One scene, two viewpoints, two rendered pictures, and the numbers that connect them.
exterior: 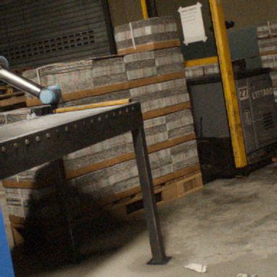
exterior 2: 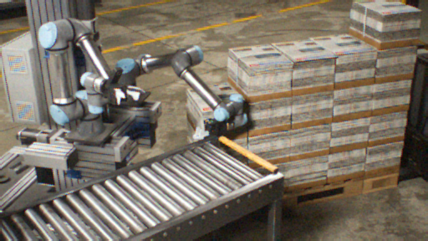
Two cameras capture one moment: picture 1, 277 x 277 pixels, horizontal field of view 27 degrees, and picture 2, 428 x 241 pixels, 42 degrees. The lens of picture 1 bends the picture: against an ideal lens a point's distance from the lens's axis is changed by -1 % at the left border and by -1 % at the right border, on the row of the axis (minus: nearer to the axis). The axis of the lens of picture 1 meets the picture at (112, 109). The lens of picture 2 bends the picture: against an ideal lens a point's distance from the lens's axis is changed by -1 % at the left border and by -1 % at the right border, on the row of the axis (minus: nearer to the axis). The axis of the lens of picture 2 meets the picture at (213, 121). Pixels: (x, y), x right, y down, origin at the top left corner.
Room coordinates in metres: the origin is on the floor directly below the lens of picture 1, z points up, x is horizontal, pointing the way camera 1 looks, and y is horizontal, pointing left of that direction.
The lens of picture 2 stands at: (0.60, -0.77, 2.18)
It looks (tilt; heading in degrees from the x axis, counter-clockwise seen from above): 26 degrees down; 24
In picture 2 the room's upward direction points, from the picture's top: 1 degrees counter-clockwise
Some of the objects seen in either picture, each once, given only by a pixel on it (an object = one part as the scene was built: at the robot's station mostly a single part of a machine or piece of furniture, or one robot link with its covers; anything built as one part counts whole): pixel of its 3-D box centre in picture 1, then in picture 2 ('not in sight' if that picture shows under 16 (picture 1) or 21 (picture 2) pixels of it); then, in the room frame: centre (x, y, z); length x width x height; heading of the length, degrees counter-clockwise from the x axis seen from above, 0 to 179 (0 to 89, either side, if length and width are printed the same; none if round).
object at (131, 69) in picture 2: not in sight; (126, 71); (3.32, 1.04, 0.98); 0.13 x 0.12 x 0.14; 169
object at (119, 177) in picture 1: (90, 159); (277, 143); (3.80, 0.20, 0.42); 1.17 x 0.39 x 0.83; 132
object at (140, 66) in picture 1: (122, 72); (340, 61); (4.08, -0.12, 0.95); 0.38 x 0.29 x 0.23; 42
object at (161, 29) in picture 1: (158, 107); (374, 97); (4.28, -0.34, 0.65); 0.39 x 0.30 x 1.29; 42
